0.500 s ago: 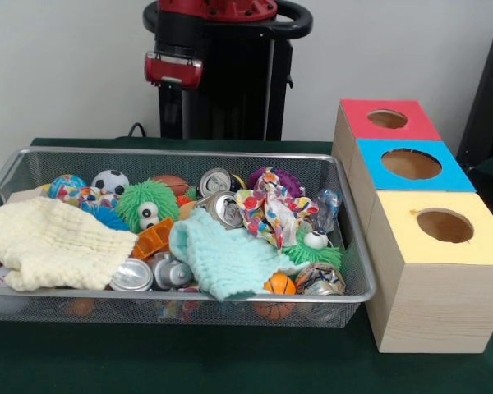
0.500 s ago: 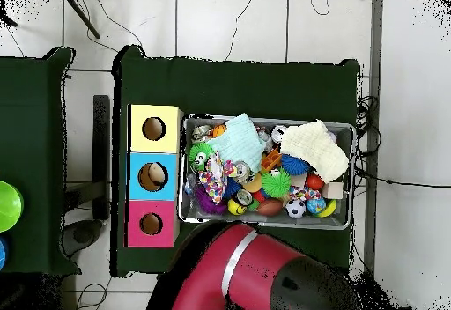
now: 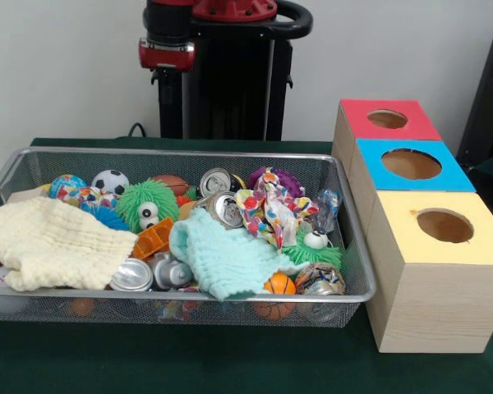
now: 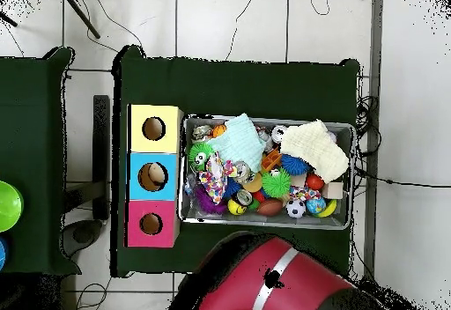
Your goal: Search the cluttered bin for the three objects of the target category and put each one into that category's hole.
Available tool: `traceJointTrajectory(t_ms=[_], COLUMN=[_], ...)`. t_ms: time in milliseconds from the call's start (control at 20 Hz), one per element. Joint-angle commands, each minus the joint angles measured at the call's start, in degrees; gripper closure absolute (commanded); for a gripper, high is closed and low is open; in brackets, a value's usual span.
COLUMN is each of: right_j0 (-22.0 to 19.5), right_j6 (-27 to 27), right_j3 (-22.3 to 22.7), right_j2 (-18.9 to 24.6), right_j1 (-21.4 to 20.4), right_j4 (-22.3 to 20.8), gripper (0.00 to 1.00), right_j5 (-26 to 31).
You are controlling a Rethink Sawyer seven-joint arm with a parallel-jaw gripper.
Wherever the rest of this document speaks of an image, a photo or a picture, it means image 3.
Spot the silver drink can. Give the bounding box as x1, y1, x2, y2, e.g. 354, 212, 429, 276
196, 190, 246, 230

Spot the small soccer ball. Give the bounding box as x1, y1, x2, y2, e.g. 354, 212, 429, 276
90, 169, 131, 195

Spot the cream knitted cloth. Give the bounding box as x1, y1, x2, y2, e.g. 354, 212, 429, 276
0, 195, 140, 293

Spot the purple spiky ball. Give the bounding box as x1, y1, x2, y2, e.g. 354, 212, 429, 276
248, 167, 305, 200

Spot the small brown football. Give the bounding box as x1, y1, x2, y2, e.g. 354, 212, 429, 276
151, 175, 190, 197

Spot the clear mesh bin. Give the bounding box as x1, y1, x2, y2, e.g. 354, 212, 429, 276
0, 146, 377, 328

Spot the colourful dotted cloth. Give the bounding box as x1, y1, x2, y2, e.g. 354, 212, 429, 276
234, 167, 320, 254

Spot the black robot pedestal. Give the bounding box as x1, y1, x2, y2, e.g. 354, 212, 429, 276
150, 0, 314, 141

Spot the mint knitted cloth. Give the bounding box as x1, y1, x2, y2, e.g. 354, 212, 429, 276
168, 207, 309, 303

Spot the wooden box with three holes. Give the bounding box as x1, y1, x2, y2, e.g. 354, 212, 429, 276
331, 98, 493, 354

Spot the blue spiky ball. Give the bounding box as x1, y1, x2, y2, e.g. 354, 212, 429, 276
81, 204, 131, 231

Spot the black upright stand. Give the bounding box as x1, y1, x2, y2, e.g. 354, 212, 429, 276
455, 26, 493, 165

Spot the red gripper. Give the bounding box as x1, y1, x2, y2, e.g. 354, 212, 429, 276
137, 37, 196, 99

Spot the green spiky googly-eyed ball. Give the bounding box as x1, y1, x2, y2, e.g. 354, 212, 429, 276
115, 178, 181, 235
281, 229, 344, 272

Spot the black looped cable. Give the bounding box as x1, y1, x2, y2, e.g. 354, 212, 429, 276
127, 121, 149, 139

